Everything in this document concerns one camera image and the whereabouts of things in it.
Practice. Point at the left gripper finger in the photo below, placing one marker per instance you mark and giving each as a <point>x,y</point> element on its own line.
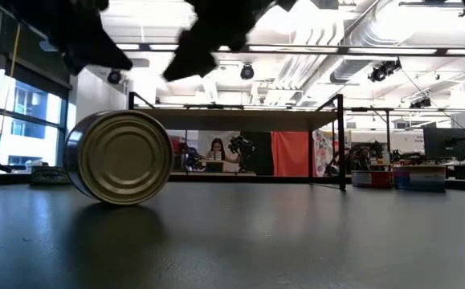
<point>111,56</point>
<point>72,63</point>

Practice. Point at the orange fabric panel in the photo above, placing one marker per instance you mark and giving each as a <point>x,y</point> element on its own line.
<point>292,154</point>

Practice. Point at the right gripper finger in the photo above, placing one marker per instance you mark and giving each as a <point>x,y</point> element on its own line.
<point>192,56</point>
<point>231,45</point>

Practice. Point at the large window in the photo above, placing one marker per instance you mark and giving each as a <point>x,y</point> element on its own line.
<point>31,120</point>

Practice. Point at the small black robot arm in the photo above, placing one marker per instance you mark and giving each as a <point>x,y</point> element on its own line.
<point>244,150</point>
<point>360,154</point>

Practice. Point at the long black crossbar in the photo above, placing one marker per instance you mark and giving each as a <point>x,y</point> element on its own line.
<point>336,50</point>

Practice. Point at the colourful poster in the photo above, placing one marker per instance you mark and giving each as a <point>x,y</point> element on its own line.
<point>323,152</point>

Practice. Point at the black fabric panel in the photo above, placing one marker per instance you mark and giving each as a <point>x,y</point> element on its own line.
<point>263,154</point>

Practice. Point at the blue white label tin can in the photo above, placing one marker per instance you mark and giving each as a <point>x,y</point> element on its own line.
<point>123,156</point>
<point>47,176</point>
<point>418,178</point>

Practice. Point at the black table mat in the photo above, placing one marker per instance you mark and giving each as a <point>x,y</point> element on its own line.
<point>256,241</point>

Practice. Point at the black metal table frame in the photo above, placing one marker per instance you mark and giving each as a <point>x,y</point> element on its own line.
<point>236,180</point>

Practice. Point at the black ceiling spotlight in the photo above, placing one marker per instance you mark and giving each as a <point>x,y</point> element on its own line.
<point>384,70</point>
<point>421,102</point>
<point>114,76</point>
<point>247,71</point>

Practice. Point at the black flat monitor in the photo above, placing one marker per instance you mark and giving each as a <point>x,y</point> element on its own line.
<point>445,143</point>

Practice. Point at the person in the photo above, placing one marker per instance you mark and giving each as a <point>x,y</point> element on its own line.
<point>217,146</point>

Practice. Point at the silver ventilation duct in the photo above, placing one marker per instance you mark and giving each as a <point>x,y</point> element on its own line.
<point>348,68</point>

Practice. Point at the wooden shelf with black legs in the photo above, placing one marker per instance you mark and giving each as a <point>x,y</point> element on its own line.
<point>236,119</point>

